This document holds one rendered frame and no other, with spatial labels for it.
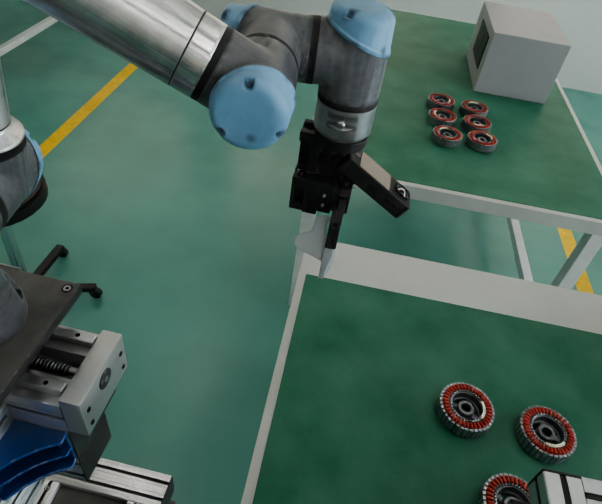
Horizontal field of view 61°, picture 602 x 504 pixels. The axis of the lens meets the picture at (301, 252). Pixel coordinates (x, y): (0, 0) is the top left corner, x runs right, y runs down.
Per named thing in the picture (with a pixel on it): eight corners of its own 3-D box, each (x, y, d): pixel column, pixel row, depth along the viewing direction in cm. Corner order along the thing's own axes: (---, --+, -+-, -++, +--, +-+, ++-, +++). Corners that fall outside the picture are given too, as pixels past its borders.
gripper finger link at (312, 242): (288, 270, 75) (302, 208, 73) (328, 279, 74) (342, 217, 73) (286, 274, 71) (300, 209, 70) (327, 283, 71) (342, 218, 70)
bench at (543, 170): (278, 311, 220) (297, 163, 169) (331, 115, 356) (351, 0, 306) (534, 365, 214) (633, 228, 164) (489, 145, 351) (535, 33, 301)
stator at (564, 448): (505, 414, 108) (512, 404, 105) (554, 412, 110) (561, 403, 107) (527, 466, 100) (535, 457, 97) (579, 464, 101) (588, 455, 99)
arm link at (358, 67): (324, -12, 59) (398, -2, 59) (311, 80, 66) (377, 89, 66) (322, 10, 53) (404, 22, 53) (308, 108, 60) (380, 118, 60)
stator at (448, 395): (433, 430, 103) (439, 420, 101) (437, 384, 111) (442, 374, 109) (489, 446, 102) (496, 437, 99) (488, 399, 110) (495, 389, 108)
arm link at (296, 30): (209, 23, 51) (319, 39, 51) (228, -10, 59) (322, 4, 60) (210, 97, 56) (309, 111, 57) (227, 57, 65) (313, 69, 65)
